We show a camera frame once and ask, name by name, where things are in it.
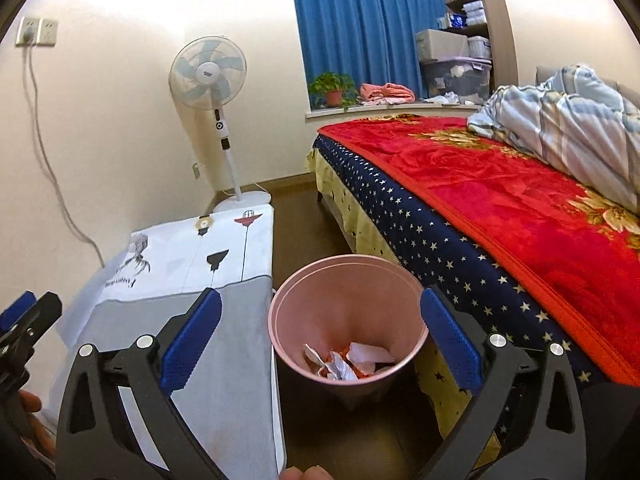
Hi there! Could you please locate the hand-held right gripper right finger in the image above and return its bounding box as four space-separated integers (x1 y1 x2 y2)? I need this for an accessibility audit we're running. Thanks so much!
417 286 587 480

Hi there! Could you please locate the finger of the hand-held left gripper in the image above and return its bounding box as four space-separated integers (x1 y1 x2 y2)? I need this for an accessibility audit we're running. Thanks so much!
0 290 37 333
0 292 63 376

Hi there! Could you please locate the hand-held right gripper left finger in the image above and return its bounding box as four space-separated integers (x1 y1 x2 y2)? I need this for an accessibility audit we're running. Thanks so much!
55 287 223 480

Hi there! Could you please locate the white paper receipt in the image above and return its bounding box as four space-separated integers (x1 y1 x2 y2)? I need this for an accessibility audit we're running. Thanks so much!
347 341 396 366

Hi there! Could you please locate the orange plastic bag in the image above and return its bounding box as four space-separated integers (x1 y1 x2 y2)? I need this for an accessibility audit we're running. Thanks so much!
322 347 391 381

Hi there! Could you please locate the white tissue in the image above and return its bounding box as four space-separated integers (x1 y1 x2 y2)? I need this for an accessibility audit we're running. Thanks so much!
317 360 361 382
302 342 328 368

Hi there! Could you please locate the pink plastic bin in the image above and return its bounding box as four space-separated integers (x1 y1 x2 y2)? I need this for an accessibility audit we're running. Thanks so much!
268 255 430 396

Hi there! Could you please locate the person's left hand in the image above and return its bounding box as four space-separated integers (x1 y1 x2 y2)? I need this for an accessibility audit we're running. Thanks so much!
19 391 57 461

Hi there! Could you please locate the person's right hand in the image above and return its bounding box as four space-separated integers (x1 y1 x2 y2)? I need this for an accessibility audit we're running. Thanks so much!
279 465 333 480

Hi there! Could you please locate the small table with white cloth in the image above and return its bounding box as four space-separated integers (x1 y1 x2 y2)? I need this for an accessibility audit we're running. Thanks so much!
42 203 286 480

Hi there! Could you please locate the bed with star blanket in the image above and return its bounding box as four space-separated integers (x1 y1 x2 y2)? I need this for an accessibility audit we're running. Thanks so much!
312 135 608 386

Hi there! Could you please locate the yellow bed skirt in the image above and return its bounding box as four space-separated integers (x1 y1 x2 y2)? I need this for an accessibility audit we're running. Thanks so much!
306 152 501 466

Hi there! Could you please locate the bed with red blanket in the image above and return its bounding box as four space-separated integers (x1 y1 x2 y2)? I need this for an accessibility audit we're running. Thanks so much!
318 115 640 386

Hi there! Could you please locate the white crumpled cloth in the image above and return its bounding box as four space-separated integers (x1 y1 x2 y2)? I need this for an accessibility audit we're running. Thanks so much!
425 91 478 107

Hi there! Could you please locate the blue striped duvet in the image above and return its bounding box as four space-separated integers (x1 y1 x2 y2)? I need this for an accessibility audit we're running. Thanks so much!
467 63 640 216

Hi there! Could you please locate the pink folded cloth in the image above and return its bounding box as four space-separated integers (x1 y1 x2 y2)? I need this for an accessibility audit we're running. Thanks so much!
359 82 417 106

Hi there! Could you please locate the white windowsill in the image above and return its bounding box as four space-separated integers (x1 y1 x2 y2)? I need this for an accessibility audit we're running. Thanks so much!
304 102 483 121

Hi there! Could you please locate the clear storage box purple lid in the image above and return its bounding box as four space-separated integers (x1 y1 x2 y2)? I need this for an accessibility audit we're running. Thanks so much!
419 57 493 102

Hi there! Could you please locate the white standing fan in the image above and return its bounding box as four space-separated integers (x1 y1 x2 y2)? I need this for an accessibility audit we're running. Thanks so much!
169 36 272 213

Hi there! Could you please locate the potted green plant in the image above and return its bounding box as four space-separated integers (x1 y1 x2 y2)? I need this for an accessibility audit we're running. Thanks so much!
308 72 357 109

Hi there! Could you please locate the grey cardboard box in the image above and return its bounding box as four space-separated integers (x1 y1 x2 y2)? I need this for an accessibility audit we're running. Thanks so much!
415 28 471 63

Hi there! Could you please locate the wooden bookshelf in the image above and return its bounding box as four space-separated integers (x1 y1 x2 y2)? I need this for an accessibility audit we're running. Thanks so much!
440 0 520 96

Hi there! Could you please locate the blue curtain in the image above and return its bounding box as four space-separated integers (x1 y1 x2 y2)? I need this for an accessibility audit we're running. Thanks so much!
290 0 448 111

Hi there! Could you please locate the stack of white cloths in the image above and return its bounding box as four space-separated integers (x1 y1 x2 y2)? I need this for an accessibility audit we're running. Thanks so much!
462 0 488 26

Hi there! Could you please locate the grey wall cable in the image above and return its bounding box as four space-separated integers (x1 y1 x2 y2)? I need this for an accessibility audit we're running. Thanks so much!
25 42 106 268

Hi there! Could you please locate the white wall outlet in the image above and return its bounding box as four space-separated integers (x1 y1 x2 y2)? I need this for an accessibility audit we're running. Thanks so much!
15 16 58 47

